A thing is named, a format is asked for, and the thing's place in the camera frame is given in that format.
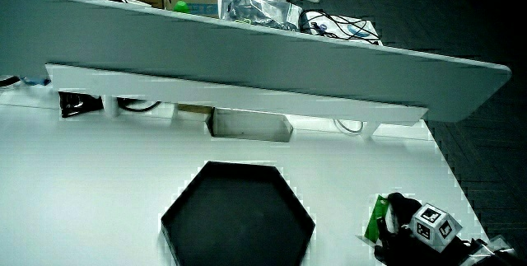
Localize person's right hand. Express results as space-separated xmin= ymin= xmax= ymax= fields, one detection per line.
xmin=373 ymin=192 xmax=469 ymax=266

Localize green white medicine box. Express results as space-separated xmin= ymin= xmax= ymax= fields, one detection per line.
xmin=363 ymin=194 xmax=390 ymax=245

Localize white desk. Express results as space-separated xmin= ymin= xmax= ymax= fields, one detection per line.
xmin=0 ymin=84 xmax=492 ymax=266

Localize black hexagonal tray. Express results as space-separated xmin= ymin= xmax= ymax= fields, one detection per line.
xmin=160 ymin=160 xmax=317 ymax=266

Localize white box with blue print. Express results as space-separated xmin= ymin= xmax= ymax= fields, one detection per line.
xmin=300 ymin=10 xmax=383 ymax=46

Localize clear plastic bag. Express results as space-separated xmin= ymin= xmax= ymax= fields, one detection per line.
xmin=217 ymin=0 xmax=304 ymax=32

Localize grey partition panel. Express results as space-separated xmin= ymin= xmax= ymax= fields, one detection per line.
xmin=0 ymin=0 xmax=513 ymax=124

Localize black bag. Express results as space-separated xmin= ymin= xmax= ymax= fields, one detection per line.
xmin=58 ymin=91 xmax=105 ymax=119

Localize white cable opening box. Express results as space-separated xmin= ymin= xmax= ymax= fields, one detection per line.
xmin=206 ymin=107 xmax=294 ymax=143

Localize white shelf rail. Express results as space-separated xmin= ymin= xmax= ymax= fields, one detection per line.
xmin=44 ymin=63 xmax=429 ymax=127

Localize black looped cable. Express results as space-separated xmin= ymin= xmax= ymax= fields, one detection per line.
xmin=116 ymin=97 xmax=162 ymax=114

